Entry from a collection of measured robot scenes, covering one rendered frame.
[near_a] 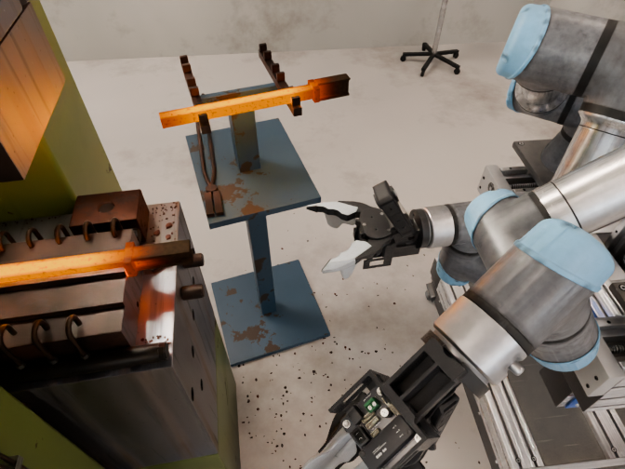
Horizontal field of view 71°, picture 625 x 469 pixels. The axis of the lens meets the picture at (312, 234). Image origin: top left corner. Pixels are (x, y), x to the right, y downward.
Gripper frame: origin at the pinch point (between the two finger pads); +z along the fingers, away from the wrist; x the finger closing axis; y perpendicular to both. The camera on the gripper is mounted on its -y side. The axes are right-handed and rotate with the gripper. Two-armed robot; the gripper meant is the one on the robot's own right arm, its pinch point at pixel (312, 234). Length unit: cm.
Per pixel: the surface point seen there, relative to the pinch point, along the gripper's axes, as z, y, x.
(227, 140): 15, 24, 64
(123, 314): 30.8, 2.2, -9.4
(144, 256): 27.4, -1.1, -1.0
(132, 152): 76, 100, 172
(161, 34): 62, 83, 292
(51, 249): 43.6, 0.9, 5.0
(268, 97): 3.1, -3.6, 39.6
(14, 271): 47.4, -0.7, -0.2
